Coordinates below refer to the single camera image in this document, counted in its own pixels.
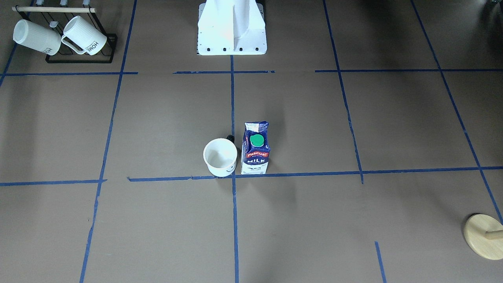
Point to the blue Pascual milk carton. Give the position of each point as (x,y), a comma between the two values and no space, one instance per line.
(255,150)

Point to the white ribbed HOME cup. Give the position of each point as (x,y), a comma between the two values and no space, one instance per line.
(82,37)

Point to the wooden mug tree stand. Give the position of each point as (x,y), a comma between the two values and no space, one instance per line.
(484,235)

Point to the white smiley face mug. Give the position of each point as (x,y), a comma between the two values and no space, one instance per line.
(220,156)

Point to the black wire cup rack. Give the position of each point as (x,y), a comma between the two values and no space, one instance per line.
(55,14)

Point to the white camera pole base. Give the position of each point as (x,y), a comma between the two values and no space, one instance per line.
(231,27)

